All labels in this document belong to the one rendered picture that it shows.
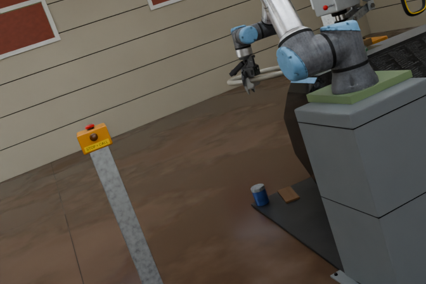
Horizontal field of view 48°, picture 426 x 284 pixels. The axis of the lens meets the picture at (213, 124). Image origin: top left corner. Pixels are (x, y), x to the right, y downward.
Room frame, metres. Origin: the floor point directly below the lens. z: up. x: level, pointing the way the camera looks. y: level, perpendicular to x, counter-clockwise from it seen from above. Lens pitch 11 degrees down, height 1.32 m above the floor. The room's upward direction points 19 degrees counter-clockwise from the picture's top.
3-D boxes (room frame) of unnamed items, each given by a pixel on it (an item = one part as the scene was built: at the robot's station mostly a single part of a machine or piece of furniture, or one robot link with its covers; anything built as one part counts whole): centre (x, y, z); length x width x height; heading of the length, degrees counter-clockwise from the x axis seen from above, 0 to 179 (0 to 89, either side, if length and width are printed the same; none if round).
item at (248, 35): (2.59, -0.33, 1.20); 0.12 x 0.12 x 0.09; 10
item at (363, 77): (1.95, -0.61, 0.93); 0.19 x 0.19 x 0.10
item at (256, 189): (3.25, -0.15, 0.08); 0.10 x 0.10 x 0.13
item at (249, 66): (2.70, -0.29, 1.02); 0.09 x 0.08 x 0.12; 53
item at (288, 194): (3.22, -0.34, 0.02); 0.25 x 0.10 x 0.01; 3
